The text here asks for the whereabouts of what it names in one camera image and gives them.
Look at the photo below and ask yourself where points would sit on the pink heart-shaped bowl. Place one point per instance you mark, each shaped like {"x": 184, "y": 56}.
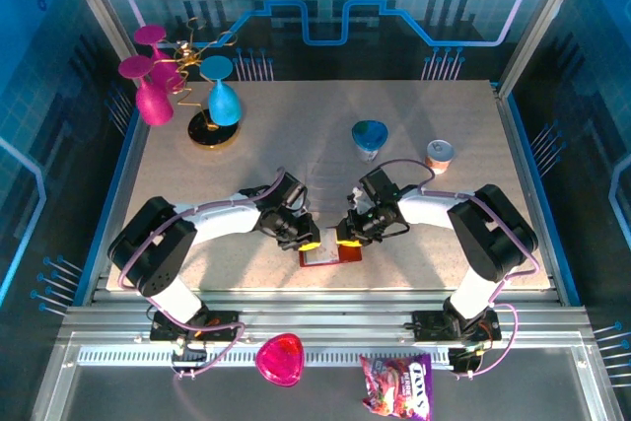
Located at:
{"x": 279, "y": 359}

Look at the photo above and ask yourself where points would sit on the small pull-tab tin can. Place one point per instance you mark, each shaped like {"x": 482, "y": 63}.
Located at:
{"x": 439, "y": 162}

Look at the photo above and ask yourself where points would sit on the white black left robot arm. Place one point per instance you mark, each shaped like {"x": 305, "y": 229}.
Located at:
{"x": 222, "y": 221}

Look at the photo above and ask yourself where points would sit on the red card holder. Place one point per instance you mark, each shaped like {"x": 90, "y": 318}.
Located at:
{"x": 351, "y": 254}

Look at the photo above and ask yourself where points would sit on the pink wine glass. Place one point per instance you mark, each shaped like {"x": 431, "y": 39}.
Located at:
{"x": 154, "y": 105}
{"x": 150, "y": 35}

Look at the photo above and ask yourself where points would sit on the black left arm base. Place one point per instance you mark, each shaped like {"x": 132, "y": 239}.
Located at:
{"x": 224, "y": 329}

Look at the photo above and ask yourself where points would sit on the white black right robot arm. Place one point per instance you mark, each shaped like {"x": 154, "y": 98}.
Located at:
{"x": 429, "y": 209}

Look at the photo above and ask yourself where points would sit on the purple snack bag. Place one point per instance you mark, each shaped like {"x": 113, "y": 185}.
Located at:
{"x": 397, "y": 386}

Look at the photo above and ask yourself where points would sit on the blue wine glass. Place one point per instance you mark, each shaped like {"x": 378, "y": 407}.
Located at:
{"x": 224, "y": 105}

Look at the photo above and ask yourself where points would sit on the aluminium frame post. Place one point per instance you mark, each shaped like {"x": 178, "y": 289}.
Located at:
{"x": 98, "y": 2}
{"x": 542, "y": 17}

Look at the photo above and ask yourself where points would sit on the aluminium frame cross rail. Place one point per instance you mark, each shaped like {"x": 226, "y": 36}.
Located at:
{"x": 320, "y": 315}

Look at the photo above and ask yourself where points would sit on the aluminium table side rail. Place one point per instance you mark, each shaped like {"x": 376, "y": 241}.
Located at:
{"x": 521, "y": 169}
{"x": 134, "y": 155}

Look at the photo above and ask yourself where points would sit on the blue heart-shaped cup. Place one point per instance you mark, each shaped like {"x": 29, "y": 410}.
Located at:
{"x": 370, "y": 135}

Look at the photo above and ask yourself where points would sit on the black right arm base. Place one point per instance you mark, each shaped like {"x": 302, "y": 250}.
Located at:
{"x": 429, "y": 327}

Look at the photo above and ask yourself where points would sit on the small black connector board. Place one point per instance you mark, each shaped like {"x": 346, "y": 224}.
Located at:
{"x": 466, "y": 359}
{"x": 189, "y": 354}

